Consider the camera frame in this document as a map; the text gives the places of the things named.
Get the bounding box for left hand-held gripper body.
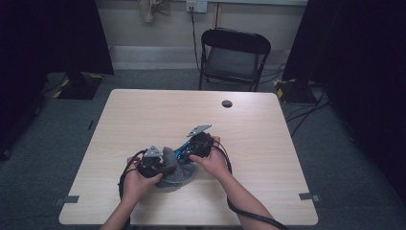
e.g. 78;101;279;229
137;145;168;179

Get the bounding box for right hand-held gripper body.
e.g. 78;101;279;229
186;124;214;158

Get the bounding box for blue toy car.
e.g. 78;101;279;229
173;141;196;166

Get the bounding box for grey fuzzy sock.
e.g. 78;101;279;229
154;146;200;193

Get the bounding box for person's right hand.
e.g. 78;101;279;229
190;135;232;182

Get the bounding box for person's left hand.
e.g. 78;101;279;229
122;156;164;201

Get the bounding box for grey tape strip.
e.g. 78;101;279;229
54;195;80;206
299;192;321;203

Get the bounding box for black stand base yellow tape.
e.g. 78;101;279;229
272;78;320;104

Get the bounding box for black folding chair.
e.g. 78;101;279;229
198;27;272;93

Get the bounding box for beige hanging cloth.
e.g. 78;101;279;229
137;0;171;23

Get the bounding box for black curtain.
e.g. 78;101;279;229
282;0;406;205
0;0;115;161

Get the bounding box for left hand-held gripper cable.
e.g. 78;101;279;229
118;149;148;230

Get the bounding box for hand-held gripper cable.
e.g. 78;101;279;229
212;140;290;230
118;149;148;230

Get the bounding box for right hand-held gripper cable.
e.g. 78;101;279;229
212;140;290;230

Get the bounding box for black cables behind chair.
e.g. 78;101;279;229
259;62;287;84

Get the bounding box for black power cable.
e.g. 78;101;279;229
190;8;202;73

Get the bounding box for black floor cables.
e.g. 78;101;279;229
285;85;331;138

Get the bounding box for white wall outlet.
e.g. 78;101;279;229
186;0;209;13

